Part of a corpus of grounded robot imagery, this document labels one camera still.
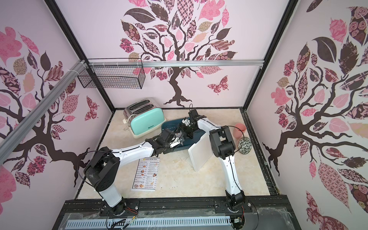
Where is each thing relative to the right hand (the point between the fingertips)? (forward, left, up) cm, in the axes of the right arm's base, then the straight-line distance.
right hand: (179, 133), depth 100 cm
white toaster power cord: (+5, +39, 0) cm, 39 cm away
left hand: (-9, +6, +2) cm, 11 cm away
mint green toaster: (+5, +24, +14) cm, 28 cm away
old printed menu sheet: (-27, +20, -4) cm, 34 cm away
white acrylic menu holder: (-17, -13, +5) cm, 22 cm away
